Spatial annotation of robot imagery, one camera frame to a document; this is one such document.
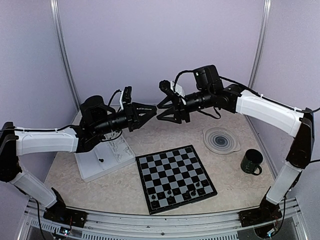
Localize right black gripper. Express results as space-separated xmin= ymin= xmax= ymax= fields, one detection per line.
xmin=156 ymin=87 xmax=213 ymax=124

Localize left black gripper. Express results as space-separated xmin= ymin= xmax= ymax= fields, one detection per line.
xmin=93 ymin=101 xmax=157 ymax=136

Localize white plastic tray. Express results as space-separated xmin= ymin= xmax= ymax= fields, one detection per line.
xmin=75 ymin=133 xmax=136 ymax=183

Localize black white chessboard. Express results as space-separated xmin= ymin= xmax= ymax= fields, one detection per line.
xmin=135 ymin=145 xmax=218 ymax=215

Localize black king piece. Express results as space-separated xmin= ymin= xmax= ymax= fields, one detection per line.
xmin=183 ymin=190 xmax=191 ymax=200

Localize black rook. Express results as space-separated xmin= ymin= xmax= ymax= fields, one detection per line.
xmin=151 ymin=200 xmax=158 ymax=208

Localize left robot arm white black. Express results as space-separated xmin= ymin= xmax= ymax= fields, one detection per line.
xmin=0 ymin=95 xmax=157 ymax=224

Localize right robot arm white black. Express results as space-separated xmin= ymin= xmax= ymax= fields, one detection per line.
xmin=157 ymin=65 xmax=315 ymax=227

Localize pile of white chess pieces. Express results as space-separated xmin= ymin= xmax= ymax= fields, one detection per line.
xmin=108 ymin=136 xmax=135 ymax=163

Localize grey spiral collapsible bowl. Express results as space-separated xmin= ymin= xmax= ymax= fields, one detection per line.
xmin=203 ymin=127 xmax=241 ymax=155

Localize dark green mug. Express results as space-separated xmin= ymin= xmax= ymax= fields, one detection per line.
xmin=240 ymin=148 xmax=263 ymax=176

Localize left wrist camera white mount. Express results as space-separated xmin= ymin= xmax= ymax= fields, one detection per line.
xmin=119 ymin=86 xmax=132 ymax=110

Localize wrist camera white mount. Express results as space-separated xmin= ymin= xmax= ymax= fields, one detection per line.
xmin=119 ymin=86 xmax=132 ymax=110
xmin=158 ymin=80 xmax=187 ymax=109

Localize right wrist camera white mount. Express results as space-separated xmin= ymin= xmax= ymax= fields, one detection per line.
xmin=158 ymin=80 xmax=187 ymax=109

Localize right aluminium corner post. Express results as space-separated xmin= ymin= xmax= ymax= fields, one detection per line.
xmin=248 ymin=0 xmax=272 ymax=89

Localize aluminium corner post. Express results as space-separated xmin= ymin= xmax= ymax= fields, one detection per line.
xmin=49 ymin=0 xmax=81 ymax=110
xmin=248 ymin=0 xmax=272 ymax=89

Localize left aluminium corner post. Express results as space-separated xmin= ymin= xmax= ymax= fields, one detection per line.
xmin=49 ymin=0 xmax=81 ymax=110

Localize aluminium front frame rail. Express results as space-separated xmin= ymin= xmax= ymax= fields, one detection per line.
xmin=22 ymin=197 xmax=308 ymax=240

